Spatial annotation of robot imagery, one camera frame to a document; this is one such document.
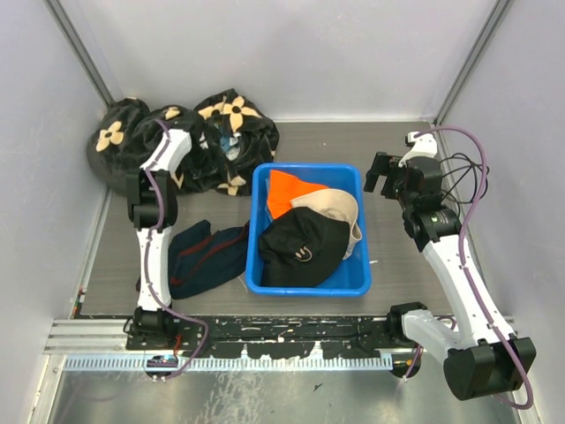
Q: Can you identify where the navy cloth with red stripe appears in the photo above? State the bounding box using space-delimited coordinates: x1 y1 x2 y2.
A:
168 220 249 299

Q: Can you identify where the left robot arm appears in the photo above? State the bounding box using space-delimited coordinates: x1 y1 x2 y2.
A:
126 119 192 350

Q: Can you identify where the black bucket hat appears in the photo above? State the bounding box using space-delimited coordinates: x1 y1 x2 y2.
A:
258 207 350 288

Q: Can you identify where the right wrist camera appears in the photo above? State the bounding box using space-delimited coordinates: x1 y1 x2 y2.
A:
400 132 438 167

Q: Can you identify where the black wire hat stand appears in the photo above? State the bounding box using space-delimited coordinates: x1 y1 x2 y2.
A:
440 152 489 206

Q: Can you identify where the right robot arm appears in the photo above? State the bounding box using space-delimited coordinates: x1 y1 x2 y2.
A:
364 152 537 409

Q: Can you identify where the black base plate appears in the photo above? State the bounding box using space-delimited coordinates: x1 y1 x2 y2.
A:
123 315 416 360

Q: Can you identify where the blue plastic bin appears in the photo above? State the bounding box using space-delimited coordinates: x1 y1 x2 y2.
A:
245 163 372 297

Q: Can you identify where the aluminium front rail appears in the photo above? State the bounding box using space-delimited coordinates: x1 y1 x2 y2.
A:
43 315 524 353

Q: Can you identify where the beige bucket hat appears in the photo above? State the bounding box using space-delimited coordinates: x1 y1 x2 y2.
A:
290 188 363 261

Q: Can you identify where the black flower-pattern blanket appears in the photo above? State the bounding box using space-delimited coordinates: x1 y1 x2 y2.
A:
87 88 280 196

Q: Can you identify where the orange hat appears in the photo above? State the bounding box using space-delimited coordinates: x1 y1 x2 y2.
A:
267 170 328 220

